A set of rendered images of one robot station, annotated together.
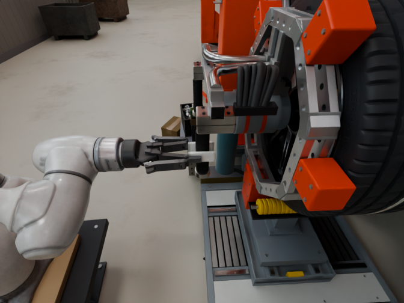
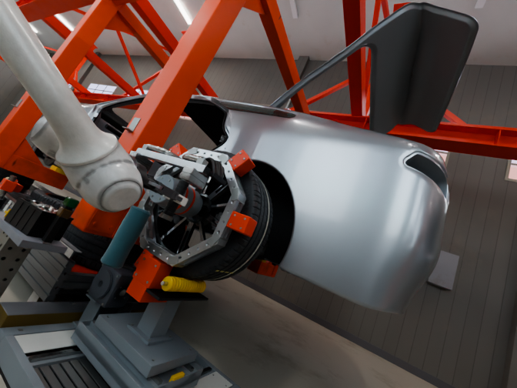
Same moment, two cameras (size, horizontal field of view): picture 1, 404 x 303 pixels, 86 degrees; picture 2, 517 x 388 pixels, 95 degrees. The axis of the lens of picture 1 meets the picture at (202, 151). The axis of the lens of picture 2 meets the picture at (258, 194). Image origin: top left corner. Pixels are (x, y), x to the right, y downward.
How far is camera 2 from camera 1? 0.74 m
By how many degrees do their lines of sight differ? 74
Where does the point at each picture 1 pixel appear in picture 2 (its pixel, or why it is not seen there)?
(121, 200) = not seen: outside the picture
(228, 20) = (138, 143)
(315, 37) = (239, 160)
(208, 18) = (11, 139)
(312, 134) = (239, 198)
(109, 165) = not seen: hidden behind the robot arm
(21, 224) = (122, 158)
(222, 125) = (201, 181)
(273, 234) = (151, 342)
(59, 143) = not seen: hidden behind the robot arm
